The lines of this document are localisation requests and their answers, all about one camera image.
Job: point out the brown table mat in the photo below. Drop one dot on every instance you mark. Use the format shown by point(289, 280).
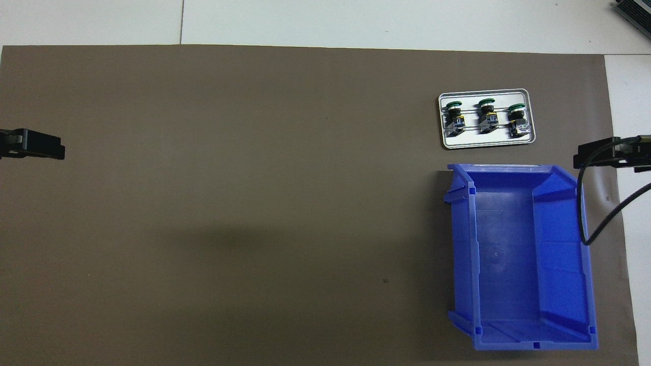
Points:
point(254, 203)

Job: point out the grey metal tray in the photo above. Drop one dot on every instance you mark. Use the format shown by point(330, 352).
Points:
point(473, 141)

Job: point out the grey ribbed device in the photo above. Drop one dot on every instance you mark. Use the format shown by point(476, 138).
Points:
point(635, 10)

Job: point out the blue plastic storage bin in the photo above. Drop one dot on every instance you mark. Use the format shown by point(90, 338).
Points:
point(508, 264)

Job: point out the green mushroom push button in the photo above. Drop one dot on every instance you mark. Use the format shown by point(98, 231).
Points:
point(488, 121)
point(454, 122)
point(519, 124)

